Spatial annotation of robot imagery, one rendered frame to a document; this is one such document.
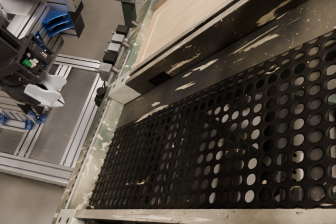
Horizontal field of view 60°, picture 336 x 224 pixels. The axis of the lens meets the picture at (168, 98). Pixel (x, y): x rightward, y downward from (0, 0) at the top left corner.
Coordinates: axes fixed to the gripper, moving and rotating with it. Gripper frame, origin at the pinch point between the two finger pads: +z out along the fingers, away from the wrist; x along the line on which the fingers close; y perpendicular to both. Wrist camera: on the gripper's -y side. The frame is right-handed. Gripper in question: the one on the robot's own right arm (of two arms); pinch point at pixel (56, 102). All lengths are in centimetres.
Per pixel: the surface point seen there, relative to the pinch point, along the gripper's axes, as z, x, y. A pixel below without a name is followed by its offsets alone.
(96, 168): 36.3, 2.9, -20.6
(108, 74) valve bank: 41, 52, -32
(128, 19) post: 50, 104, -38
